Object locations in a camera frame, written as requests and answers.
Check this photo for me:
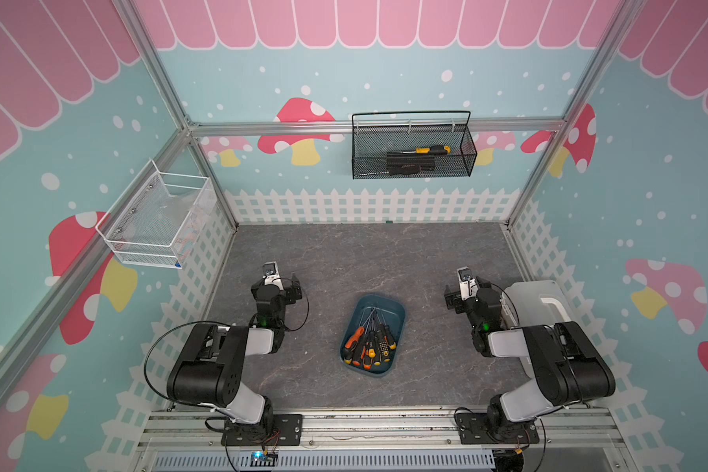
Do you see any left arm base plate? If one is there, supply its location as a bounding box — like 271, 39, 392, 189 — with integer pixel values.
220, 414, 304, 446

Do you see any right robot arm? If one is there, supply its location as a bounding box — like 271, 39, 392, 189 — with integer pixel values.
444, 269, 616, 444

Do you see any green lit circuit board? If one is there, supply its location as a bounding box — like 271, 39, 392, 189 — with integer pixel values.
250, 452, 278, 468

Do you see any black tool in basket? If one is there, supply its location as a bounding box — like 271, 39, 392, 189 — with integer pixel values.
385, 155, 436, 176

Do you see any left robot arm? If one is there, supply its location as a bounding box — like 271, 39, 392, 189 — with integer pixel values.
165, 277, 304, 441

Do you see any orange handled screwdriver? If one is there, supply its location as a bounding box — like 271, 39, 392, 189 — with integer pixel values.
341, 310, 374, 368

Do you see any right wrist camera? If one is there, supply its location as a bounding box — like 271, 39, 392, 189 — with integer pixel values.
457, 267, 474, 287

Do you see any translucent plastic toolbox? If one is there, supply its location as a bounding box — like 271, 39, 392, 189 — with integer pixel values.
499, 279, 574, 379

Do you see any black wire mesh basket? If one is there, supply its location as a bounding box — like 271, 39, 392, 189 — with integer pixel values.
351, 110, 478, 179

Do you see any yellow black screwdriver in basket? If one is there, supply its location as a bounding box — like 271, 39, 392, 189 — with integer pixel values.
387, 145, 452, 157

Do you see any teal plastic storage box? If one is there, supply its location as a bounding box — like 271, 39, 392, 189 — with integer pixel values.
338, 294, 406, 378

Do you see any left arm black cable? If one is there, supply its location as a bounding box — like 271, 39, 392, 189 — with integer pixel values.
142, 319, 231, 408

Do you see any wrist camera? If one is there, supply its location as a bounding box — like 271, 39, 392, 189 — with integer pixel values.
457, 267, 474, 287
263, 262, 280, 284

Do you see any white wire mesh basket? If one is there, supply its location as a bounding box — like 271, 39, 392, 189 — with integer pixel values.
96, 161, 218, 269

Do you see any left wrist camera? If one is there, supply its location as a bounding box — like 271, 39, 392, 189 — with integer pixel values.
263, 262, 280, 284

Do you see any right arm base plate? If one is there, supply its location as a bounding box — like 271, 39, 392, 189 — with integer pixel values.
454, 409, 540, 448

